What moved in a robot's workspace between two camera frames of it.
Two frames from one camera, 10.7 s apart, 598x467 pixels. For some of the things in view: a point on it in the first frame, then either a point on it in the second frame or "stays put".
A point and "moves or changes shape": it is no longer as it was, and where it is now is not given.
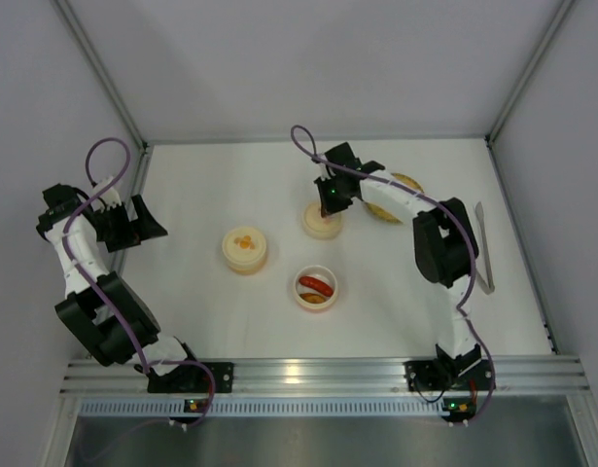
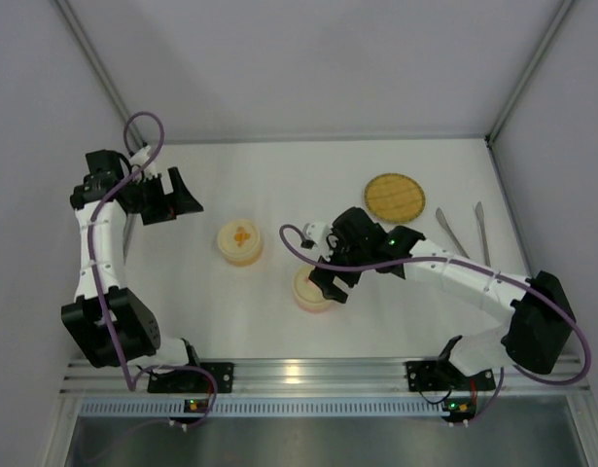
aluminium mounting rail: x=329 y=377 stays put
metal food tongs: x=490 y=287 stays put
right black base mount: x=449 y=375 stays put
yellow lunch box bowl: x=247 y=269 moves or changes shape
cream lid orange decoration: x=244 y=245 moves or changes shape
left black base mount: x=192 y=377 stays put
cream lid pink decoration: x=321 y=229 moves or changes shape
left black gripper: x=133 y=224 → x=158 y=200
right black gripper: x=331 y=203 → x=334 y=271
